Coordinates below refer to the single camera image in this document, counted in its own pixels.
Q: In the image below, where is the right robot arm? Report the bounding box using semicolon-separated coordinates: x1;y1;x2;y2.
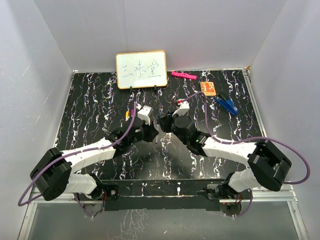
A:
157;113;292;199

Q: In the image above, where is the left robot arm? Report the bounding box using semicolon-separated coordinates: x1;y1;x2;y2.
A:
30;118;159;201

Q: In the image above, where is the small spiral notebook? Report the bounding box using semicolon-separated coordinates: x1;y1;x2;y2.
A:
200;81;217;97

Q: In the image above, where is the black base bar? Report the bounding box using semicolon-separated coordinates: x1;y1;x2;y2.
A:
102;179;251;212

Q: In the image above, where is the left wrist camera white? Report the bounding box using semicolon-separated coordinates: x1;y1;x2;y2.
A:
137;106;153;126

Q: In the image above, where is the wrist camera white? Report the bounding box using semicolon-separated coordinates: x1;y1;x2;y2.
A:
137;106;153;126
173;99;190;116

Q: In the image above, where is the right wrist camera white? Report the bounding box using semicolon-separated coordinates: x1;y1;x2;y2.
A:
173;99;190;116

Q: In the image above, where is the whiteboard with yellow frame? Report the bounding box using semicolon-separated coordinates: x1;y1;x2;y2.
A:
115;50;168;90

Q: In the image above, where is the aluminium frame rail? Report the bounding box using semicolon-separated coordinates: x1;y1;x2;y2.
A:
219;181;300;204

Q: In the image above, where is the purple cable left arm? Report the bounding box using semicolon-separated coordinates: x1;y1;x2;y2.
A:
17;101;141;218

